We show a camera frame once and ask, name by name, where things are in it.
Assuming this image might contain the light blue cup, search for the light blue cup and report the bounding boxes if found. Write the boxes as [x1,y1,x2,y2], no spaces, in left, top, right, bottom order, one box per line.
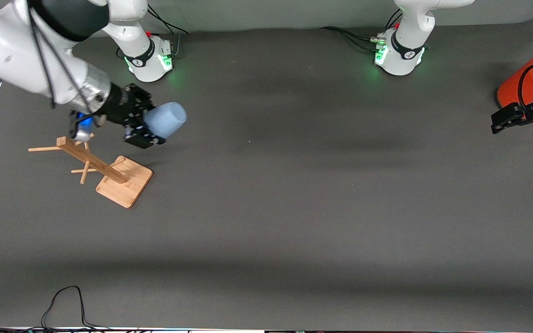
[143,102,187,140]

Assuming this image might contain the wooden cup rack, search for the wooden cup rack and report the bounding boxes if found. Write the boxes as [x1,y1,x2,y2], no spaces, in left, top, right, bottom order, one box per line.
[28,134,154,209]

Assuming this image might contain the orange can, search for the orange can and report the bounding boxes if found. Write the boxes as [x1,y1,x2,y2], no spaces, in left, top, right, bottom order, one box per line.
[496,45,533,111]

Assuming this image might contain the black right arm base cables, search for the black right arm base cables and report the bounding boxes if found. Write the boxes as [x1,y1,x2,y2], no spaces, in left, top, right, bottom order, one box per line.
[146,6,189,58]

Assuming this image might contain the black arm base cables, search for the black arm base cables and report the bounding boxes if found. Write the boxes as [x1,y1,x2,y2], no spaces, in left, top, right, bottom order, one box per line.
[320,8,403,52]
[146,6,189,58]

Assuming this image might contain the black right arm wrist cable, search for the black right arm wrist cable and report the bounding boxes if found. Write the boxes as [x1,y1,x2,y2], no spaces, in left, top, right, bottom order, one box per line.
[27,0,92,116]

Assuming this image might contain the black looped cable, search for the black looped cable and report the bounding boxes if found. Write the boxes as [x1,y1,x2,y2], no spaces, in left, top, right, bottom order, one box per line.
[0,286,110,333]

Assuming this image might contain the black left arm base cables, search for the black left arm base cables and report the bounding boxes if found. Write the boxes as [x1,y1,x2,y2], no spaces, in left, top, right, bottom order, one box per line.
[320,8,403,52]

